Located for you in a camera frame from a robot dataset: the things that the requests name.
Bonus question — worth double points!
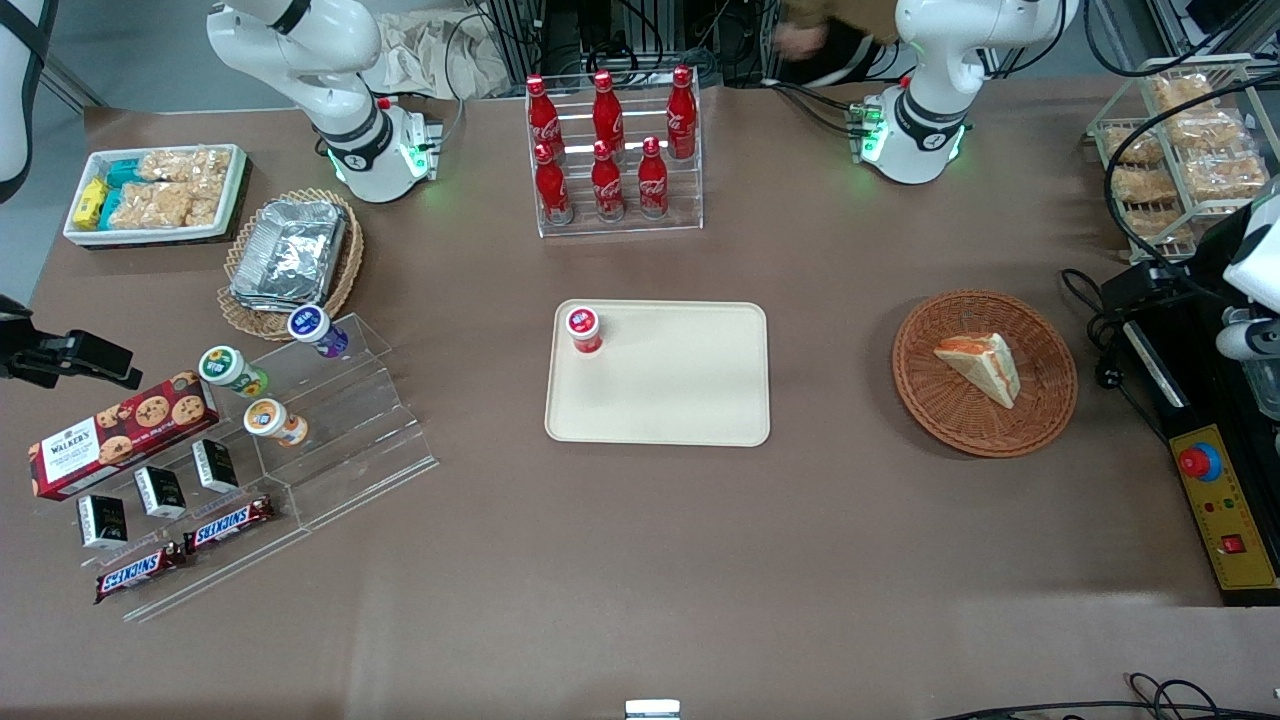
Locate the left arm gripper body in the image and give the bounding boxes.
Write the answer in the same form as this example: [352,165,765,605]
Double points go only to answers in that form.
[1180,198,1253,306]

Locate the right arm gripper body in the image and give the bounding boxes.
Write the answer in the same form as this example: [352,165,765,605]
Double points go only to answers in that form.
[0,294,77,390]

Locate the triangular packed sandwich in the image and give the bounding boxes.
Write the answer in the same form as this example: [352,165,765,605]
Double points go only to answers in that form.
[934,333,1022,410]

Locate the round brown wicker basket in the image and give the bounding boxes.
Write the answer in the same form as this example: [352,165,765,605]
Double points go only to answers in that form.
[892,290,1079,459]

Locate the light wicker basket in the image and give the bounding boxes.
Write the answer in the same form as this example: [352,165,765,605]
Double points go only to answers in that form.
[217,188,366,343]

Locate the beige plastic tray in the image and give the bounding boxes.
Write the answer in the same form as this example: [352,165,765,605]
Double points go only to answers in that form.
[544,300,772,448]

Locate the bystander hand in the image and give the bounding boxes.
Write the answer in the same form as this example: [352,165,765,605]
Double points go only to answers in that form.
[777,22,828,59]

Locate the bagged fried snack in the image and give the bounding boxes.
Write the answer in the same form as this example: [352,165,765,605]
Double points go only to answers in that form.
[1104,125,1166,167]
[1165,108,1249,153]
[1112,166,1179,207]
[1125,206,1196,247]
[1148,74,1219,113]
[1180,152,1271,201]

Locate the red Walkers cookie box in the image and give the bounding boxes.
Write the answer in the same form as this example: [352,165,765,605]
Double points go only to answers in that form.
[28,371,221,502]

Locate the black appliance base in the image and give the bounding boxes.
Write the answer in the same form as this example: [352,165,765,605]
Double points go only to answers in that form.
[1120,290,1280,608]

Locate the green yogurt drink bottle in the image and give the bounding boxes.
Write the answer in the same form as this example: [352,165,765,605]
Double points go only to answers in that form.
[198,345,270,400]

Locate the white rectangular bin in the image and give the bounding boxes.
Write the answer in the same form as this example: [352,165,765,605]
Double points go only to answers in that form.
[63,144,249,248]

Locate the small black carton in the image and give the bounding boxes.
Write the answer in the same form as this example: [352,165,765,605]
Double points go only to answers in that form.
[77,494,130,551]
[134,465,189,520]
[192,438,241,495]

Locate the clear glass container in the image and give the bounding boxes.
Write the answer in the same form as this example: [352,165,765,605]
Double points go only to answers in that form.
[1243,355,1280,422]

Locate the yellow snack packet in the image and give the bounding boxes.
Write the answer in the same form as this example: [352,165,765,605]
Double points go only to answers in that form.
[72,177,110,229]

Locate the clear bag of crackers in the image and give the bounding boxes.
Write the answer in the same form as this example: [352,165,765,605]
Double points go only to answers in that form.
[138,148,233,199]
[110,182,193,231]

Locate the orange yogurt drink bottle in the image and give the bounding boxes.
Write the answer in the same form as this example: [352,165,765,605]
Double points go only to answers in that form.
[243,398,310,448]

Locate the Snickers chocolate bar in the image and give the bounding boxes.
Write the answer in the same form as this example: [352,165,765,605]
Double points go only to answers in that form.
[183,495,275,555]
[95,543,188,605]

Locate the purple yogurt drink bottle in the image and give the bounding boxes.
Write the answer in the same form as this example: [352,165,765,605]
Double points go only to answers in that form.
[287,305,351,360]

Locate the stack of foil trays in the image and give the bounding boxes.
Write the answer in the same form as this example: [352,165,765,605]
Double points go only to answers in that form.
[229,199,349,314]

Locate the yellow emergency stop control box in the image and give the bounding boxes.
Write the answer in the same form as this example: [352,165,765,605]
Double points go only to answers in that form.
[1169,424,1280,593]

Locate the clear acrylic stepped stand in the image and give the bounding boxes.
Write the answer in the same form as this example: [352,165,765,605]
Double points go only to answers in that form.
[35,313,440,624]

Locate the crumpled beige paper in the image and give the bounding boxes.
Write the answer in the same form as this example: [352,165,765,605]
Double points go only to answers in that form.
[372,10,513,101]

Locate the clear acrylic bottle rack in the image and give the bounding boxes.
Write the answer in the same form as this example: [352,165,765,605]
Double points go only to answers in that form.
[527,68,705,239]

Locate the red cola bottle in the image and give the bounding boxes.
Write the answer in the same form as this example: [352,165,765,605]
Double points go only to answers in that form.
[666,65,699,162]
[591,70,627,156]
[526,75,564,161]
[534,142,574,226]
[637,137,670,220]
[591,140,627,223]

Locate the red-lidded yogurt cup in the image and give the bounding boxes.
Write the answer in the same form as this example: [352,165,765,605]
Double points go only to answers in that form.
[565,305,604,357]

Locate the white wire shelf rack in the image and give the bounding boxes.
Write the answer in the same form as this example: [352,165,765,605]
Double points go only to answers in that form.
[1087,54,1280,266]

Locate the black power cable with plug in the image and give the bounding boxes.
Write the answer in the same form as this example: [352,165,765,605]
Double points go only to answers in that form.
[1060,268,1171,441]

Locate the black base cables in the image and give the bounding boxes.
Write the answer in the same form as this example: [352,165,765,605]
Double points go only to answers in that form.
[765,78,873,137]

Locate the black cable bundle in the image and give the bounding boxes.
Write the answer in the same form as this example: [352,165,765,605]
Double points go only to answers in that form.
[935,672,1280,720]

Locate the aluminium frame with cables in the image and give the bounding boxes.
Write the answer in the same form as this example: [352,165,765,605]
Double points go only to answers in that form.
[478,0,776,86]

